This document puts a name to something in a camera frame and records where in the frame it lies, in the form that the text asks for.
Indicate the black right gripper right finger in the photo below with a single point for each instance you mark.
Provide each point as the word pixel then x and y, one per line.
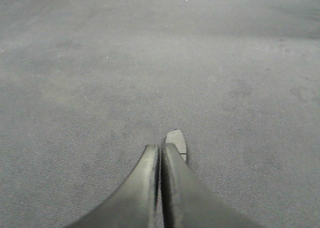
pixel 187 203

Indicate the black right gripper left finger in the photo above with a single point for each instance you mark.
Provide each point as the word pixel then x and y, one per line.
pixel 133 204

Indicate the brake pad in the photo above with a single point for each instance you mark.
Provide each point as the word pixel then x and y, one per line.
pixel 176 137

